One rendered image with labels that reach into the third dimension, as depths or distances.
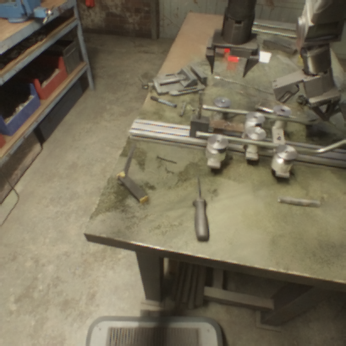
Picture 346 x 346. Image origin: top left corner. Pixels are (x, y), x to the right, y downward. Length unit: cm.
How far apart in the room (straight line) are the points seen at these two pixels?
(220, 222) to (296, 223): 17
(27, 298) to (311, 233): 135
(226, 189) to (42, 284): 119
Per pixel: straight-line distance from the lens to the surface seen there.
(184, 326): 113
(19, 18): 203
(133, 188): 62
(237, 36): 63
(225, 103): 76
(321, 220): 68
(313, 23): 62
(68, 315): 148
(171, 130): 73
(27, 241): 173
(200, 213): 56
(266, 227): 61
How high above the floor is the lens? 138
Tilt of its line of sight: 49 degrees down
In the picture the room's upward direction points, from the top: 2 degrees clockwise
